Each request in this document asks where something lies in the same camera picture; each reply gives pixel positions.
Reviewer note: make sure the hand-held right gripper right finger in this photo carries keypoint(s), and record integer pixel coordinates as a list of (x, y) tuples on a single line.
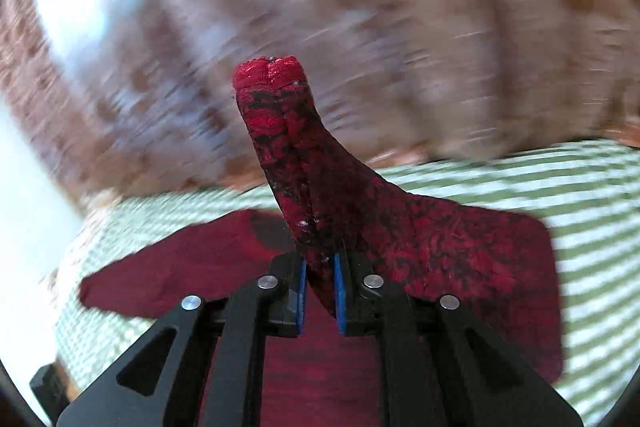
[(341, 294)]

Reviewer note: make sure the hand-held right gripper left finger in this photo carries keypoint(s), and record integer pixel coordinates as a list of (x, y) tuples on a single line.
[(300, 294)]

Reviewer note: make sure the red black patterned garment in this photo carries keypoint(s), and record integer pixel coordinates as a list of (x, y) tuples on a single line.
[(450, 252)]

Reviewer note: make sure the green white checked cloth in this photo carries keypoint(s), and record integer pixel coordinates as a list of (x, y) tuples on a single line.
[(590, 207)]

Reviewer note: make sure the brown floral curtain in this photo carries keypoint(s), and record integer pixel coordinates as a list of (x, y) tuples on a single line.
[(400, 32)]

